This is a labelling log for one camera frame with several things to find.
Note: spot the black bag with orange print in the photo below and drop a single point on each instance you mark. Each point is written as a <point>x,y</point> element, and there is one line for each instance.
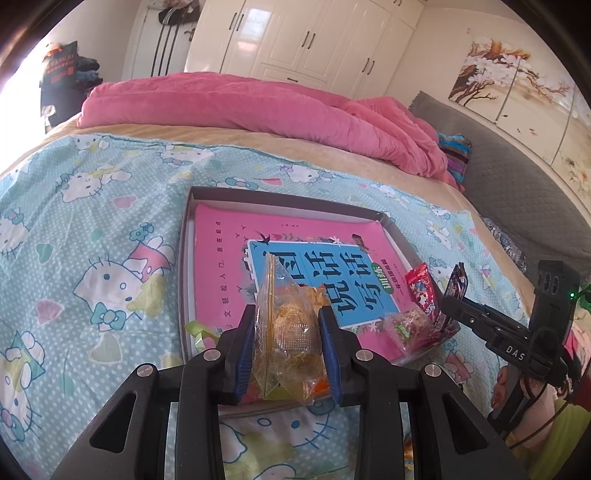
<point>60,64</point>

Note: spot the white wardrobe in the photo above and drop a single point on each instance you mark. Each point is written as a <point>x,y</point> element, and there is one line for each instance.
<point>300,41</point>

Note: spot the person's pink clothing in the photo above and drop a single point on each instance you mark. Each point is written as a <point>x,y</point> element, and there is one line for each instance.
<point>572,443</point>

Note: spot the pink blanket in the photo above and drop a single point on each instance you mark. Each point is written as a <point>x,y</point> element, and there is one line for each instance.
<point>277,110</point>

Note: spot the clear red sweets packet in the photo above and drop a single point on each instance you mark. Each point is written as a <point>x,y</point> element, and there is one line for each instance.
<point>406,330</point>

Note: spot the pink and blue book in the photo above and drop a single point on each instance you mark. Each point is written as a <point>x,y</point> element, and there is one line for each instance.
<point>221,258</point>

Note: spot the green cake packet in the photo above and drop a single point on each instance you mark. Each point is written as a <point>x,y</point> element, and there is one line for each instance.
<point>198,330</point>

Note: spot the floral wall painting panel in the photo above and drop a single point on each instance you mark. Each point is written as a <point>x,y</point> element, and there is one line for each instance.
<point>577,147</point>
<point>485,78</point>
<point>540,104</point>

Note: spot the hanging bags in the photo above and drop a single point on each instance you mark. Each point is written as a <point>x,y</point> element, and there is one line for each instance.
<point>178,14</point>

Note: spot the person's right hand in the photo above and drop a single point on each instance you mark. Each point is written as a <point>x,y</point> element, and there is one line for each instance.
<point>505,387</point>

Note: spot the grey quilted headboard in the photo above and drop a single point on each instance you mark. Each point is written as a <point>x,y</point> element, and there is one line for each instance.
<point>517,184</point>

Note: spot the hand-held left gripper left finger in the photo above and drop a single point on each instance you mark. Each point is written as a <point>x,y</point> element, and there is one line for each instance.
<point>244,350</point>

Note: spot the blue cartoon cat bedsheet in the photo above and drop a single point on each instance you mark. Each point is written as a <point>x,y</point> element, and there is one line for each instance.
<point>92,230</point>

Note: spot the orange cracker packet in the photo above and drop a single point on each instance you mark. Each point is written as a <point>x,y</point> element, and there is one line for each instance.
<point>316,295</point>

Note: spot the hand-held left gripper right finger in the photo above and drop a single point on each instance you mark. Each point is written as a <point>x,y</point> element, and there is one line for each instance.
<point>330,355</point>

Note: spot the striped pillow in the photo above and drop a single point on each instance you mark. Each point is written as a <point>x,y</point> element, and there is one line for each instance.
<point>455,157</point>

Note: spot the red candy bag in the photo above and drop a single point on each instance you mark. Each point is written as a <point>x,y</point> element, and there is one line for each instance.
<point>421,288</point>

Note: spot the dark floral cloth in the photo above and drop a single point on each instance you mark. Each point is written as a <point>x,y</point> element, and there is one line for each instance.
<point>505,244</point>

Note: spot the dark chocolate bar packet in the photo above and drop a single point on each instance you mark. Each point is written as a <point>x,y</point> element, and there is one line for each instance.
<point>457,281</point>

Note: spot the grey shallow cardboard box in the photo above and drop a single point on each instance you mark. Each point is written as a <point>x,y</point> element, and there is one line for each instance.
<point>187,277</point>

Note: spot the clear flaky pastry packet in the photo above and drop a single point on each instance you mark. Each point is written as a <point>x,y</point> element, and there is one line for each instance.
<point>286,332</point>

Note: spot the pile of dark clothes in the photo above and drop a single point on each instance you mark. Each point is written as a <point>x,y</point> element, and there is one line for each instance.
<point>87,76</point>

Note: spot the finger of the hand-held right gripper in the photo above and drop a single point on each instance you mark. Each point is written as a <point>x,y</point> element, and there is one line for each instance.
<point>480,316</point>

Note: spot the white door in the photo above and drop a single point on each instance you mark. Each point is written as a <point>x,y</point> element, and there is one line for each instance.
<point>143,46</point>

